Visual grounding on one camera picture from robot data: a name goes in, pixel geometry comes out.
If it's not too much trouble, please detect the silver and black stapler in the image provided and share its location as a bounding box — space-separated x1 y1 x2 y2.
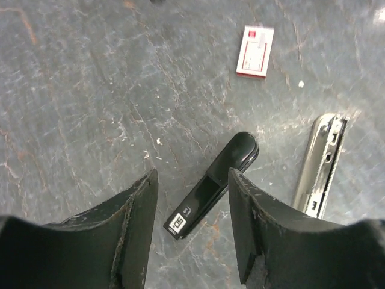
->
292 113 350 219

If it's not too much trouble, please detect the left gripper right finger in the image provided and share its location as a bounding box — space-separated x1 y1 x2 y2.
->
228 169 384 288

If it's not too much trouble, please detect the red white staple box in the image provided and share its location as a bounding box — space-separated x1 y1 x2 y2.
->
236 25 274 79

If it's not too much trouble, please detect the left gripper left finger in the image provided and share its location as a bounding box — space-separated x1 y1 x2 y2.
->
1 169 158 288

